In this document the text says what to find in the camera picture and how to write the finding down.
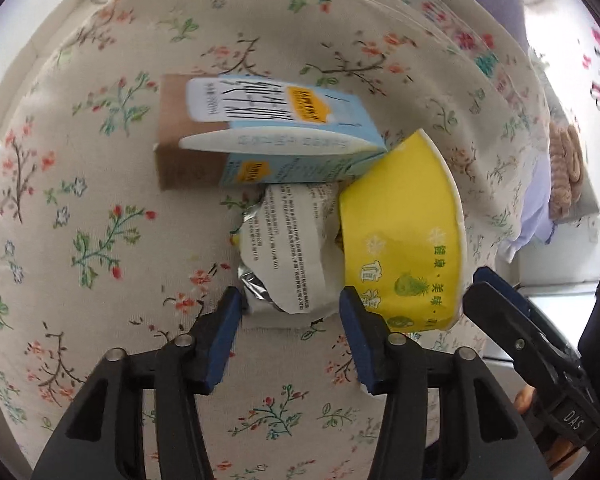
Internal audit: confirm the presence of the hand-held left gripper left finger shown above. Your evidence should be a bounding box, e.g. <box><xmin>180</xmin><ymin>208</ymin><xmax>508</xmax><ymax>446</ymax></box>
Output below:
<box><xmin>30</xmin><ymin>286</ymin><xmax>244</xmax><ymax>480</ymax></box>

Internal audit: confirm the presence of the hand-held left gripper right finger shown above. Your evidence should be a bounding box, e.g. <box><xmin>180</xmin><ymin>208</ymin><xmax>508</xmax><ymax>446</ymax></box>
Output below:
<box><xmin>339</xmin><ymin>286</ymin><xmax>553</xmax><ymax>480</ymax></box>

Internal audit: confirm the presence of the yellow paper bowl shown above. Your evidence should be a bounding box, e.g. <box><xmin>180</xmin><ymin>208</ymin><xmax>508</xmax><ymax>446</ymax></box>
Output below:
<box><xmin>339</xmin><ymin>128</ymin><xmax>467</xmax><ymax>333</ymax></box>

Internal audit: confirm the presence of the torn drink carton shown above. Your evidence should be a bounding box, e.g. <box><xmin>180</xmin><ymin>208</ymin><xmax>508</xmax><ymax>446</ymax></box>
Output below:
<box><xmin>230</xmin><ymin>182</ymin><xmax>348</xmax><ymax>318</ymax></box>

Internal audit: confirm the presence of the person's right hand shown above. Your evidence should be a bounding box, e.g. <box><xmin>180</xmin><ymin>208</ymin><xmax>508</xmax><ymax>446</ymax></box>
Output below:
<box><xmin>514</xmin><ymin>385</ymin><xmax>581</xmax><ymax>467</ymax></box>

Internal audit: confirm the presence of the beige knitted pillow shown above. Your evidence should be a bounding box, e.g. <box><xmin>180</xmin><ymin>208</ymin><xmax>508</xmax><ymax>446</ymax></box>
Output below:
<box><xmin>547</xmin><ymin>125</ymin><xmax>588</xmax><ymax>221</ymax></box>

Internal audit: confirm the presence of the floral tablecloth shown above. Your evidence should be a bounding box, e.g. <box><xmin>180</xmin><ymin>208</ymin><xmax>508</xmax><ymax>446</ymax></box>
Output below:
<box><xmin>0</xmin><ymin>0</ymin><xmax>553</xmax><ymax>480</ymax></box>

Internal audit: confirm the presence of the blue and brown milk carton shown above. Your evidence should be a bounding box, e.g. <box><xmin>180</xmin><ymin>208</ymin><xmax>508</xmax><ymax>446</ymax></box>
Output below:
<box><xmin>152</xmin><ymin>74</ymin><xmax>388</xmax><ymax>192</ymax></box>

